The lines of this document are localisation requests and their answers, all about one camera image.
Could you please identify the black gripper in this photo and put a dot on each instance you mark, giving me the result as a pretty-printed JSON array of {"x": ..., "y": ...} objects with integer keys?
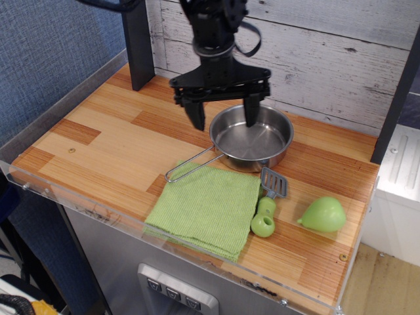
[{"x": 221, "y": 79}]

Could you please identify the steel pan with wire handle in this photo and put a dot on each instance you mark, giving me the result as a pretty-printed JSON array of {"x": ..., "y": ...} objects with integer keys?
[{"x": 243, "y": 148}]

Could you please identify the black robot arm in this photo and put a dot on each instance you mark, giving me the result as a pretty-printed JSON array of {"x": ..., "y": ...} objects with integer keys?
[{"x": 214, "y": 25}]

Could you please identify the green cloth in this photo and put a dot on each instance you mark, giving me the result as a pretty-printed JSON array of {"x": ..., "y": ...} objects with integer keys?
[{"x": 211, "y": 208}]

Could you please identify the green plastic pear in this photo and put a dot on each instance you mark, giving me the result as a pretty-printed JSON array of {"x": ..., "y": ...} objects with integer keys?
[{"x": 325, "y": 214}]

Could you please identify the steel cabinet front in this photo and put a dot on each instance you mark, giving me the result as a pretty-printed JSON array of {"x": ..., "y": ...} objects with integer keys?
[{"x": 114, "y": 256}]

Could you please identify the grey button panel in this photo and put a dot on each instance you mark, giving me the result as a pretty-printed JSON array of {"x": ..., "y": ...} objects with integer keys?
[{"x": 165, "y": 294}]

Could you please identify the grey spatula green handle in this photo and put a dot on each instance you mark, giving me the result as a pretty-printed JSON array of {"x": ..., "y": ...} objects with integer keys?
[{"x": 276, "y": 186}]

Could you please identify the right dark post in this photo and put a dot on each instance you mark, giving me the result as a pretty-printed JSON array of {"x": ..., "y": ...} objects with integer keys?
[{"x": 397, "y": 104}]

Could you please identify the white aluminium rail block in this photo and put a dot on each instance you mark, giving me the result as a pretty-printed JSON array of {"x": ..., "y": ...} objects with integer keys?
[{"x": 399, "y": 170}]

